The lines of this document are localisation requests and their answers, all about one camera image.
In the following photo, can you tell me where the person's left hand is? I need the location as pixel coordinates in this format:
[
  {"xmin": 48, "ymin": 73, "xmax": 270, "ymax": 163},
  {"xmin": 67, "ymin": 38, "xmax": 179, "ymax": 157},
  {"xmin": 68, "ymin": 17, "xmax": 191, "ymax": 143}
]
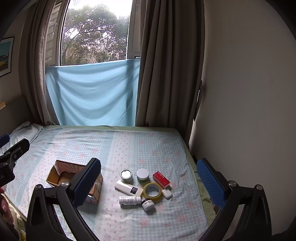
[{"xmin": 0, "ymin": 187, "xmax": 11, "ymax": 224}]

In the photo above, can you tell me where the cardboard box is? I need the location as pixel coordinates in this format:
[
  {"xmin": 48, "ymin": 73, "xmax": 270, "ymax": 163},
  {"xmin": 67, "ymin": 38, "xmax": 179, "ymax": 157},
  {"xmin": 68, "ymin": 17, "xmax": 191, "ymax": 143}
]
[{"xmin": 46, "ymin": 160, "xmax": 103, "ymax": 205}]

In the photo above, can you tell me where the jar with pale metal lid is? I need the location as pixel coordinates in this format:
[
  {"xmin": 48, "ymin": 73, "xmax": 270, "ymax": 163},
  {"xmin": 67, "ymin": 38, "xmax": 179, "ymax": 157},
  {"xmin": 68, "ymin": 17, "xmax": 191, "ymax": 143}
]
[{"xmin": 120, "ymin": 169, "xmax": 134, "ymax": 183}]

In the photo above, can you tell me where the pillow with checked cover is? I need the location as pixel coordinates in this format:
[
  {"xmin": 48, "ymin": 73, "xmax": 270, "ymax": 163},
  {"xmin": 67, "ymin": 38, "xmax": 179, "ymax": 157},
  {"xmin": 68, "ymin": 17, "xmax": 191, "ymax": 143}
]
[{"xmin": 9, "ymin": 123, "xmax": 43, "ymax": 145}]

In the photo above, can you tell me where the window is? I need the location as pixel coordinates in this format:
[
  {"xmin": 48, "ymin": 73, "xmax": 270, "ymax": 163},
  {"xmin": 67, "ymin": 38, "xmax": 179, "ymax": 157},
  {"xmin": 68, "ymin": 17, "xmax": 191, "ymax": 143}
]
[{"xmin": 47, "ymin": 0, "xmax": 141, "ymax": 67}]

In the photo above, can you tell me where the white pill bottle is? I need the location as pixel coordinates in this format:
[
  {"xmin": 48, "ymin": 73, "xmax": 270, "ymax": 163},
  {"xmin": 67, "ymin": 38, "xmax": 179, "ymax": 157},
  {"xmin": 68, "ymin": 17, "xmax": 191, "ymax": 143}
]
[{"xmin": 119, "ymin": 195, "xmax": 141, "ymax": 206}]

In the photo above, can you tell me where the framed wall picture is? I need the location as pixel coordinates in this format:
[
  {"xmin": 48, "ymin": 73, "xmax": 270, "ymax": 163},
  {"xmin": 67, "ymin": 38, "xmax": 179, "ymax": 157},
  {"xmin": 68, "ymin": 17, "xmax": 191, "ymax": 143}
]
[{"xmin": 0, "ymin": 36, "xmax": 15, "ymax": 77}]

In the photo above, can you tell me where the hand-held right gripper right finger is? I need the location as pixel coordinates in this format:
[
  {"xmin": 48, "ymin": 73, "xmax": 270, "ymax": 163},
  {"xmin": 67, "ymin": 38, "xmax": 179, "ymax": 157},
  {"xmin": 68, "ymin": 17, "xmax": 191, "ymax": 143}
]
[{"xmin": 196, "ymin": 158, "xmax": 272, "ymax": 241}]

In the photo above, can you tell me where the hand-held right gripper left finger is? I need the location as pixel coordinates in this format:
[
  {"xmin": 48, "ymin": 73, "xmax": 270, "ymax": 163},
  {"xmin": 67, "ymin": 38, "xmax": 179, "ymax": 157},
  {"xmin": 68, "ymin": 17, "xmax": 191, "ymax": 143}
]
[{"xmin": 25, "ymin": 158, "xmax": 102, "ymax": 241}]

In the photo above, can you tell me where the green jar with white lid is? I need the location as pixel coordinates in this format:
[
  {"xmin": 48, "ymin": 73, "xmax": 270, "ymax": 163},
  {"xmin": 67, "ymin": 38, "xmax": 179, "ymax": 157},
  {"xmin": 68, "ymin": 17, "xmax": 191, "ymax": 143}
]
[{"xmin": 136, "ymin": 168, "xmax": 149, "ymax": 183}]

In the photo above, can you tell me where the light blue cloth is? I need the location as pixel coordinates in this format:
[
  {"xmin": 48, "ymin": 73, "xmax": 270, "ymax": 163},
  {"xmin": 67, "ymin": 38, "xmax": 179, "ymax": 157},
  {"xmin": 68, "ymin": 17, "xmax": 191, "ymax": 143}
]
[{"xmin": 45, "ymin": 58, "xmax": 141, "ymax": 127}]

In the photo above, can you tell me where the white remote control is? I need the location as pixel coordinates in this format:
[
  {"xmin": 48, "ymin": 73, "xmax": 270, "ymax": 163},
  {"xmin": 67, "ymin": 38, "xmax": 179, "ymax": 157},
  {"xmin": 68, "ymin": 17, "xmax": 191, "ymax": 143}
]
[{"xmin": 115, "ymin": 180, "xmax": 144, "ymax": 197}]

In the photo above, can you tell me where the white cream jar black lid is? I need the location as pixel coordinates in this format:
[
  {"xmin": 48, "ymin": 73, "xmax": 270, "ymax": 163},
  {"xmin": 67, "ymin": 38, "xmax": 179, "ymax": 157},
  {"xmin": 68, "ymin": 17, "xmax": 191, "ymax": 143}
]
[{"xmin": 141, "ymin": 199, "xmax": 155, "ymax": 211}]

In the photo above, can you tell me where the red carton box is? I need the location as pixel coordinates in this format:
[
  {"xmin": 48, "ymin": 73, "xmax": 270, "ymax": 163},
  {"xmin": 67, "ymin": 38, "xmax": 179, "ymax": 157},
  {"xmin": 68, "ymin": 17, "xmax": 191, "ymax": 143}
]
[{"xmin": 152, "ymin": 171, "xmax": 171, "ymax": 189}]

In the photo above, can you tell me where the yellow tape roll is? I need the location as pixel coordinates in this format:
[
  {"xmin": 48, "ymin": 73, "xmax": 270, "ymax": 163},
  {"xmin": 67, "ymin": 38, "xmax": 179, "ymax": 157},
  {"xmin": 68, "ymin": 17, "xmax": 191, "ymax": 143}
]
[{"xmin": 143, "ymin": 182, "xmax": 163, "ymax": 200}]

